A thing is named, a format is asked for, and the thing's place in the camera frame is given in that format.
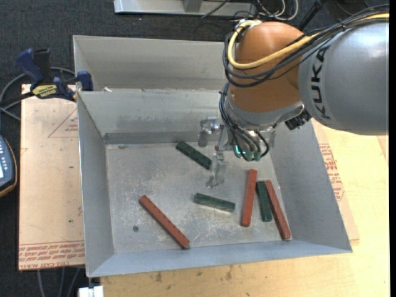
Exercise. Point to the red-brown flat block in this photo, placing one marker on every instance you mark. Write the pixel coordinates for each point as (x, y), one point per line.
(278, 210)
(249, 198)
(164, 221)

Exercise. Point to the grey metal bin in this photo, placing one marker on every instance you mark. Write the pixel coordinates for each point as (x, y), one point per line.
(161, 178)

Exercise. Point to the dark green flat block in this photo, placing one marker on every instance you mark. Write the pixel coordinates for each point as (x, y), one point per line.
(214, 202)
(194, 155)
(264, 201)

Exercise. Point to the brown cardboard board, red print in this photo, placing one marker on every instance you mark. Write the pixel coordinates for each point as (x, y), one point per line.
(49, 178)

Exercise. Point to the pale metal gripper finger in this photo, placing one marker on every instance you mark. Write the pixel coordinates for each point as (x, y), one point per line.
(208, 128)
(219, 169)

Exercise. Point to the black cylinder on white bracket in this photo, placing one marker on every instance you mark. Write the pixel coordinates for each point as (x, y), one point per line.
(297, 121)

